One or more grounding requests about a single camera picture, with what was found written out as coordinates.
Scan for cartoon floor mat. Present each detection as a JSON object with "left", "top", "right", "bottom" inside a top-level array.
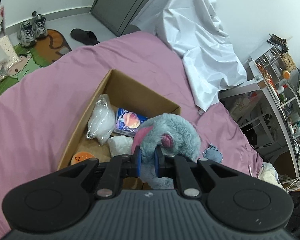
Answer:
[{"left": 0, "top": 29, "right": 73, "bottom": 96}]

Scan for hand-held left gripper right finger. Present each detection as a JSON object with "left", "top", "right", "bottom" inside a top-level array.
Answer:
[{"left": 154, "top": 147, "right": 236, "bottom": 198}]

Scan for wicker basket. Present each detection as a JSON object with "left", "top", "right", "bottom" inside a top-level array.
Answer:
[{"left": 281, "top": 52, "right": 297, "bottom": 72}]

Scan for burger squishy toy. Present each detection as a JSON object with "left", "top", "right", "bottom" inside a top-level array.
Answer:
[{"left": 70, "top": 150, "right": 95, "bottom": 166}]

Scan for white desk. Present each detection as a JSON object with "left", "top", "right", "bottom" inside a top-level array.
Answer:
[{"left": 220, "top": 40, "right": 300, "bottom": 182}]

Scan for printed bag under desk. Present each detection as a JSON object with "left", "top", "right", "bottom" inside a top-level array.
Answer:
[{"left": 230, "top": 97, "right": 255, "bottom": 123}]

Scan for grey white sneaker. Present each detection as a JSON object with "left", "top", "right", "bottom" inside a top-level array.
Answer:
[
  {"left": 31, "top": 11, "right": 49, "bottom": 39},
  {"left": 17, "top": 21, "right": 37, "bottom": 47}
]

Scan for blue tissue pack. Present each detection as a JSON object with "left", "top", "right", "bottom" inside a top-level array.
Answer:
[{"left": 113, "top": 107, "right": 148, "bottom": 138}]

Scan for dotted clear package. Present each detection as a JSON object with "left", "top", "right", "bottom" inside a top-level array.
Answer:
[{"left": 0, "top": 35, "right": 19, "bottom": 68}]

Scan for white cover sheet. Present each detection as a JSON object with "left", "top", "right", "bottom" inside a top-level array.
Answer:
[{"left": 130, "top": 0, "right": 248, "bottom": 112}]

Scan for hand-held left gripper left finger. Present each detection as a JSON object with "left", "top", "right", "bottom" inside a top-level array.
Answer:
[{"left": 56, "top": 146, "right": 142, "bottom": 198}]

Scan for grey door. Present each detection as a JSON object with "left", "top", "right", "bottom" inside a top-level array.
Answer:
[{"left": 90, "top": 0, "right": 169, "bottom": 37}]

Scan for pink bed sheet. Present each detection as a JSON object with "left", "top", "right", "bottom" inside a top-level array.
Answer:
[{"left": 0, "top": 30, "right": 264, "bottom": 233}]

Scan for grey plush toy pink ears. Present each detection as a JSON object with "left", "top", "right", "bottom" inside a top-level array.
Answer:
[{"left": 131, "top": 113, "right": 201, "bottom": 190}]

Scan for clear drawer organiser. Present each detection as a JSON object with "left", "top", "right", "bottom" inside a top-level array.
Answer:
[{"left": 250, "top": 40, "right": 290, "bottom": 81}]

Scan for small white bundle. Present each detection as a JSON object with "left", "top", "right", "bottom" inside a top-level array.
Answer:
[{"left": 107, "top": 135, "right": 134, "bottom": 158}]

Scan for clear bag of white stuffing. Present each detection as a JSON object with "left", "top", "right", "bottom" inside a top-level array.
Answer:
[{"left": 86, "top": 94, "right": 117, "bottom": 145}]

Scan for brown cardboard box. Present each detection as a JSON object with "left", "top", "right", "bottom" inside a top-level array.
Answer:
[{"left": 56, "top": 69, "right": 181, "bottom": 190}]

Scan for patterned quilt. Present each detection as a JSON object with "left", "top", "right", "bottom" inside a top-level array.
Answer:
[{"left": 258, "top": 161, "right": 285, "bottom": 191}]

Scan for black slipper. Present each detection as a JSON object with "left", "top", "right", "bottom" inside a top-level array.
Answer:
[{"left": 70, "top": 28, "right": 100, "bottom": 46}]

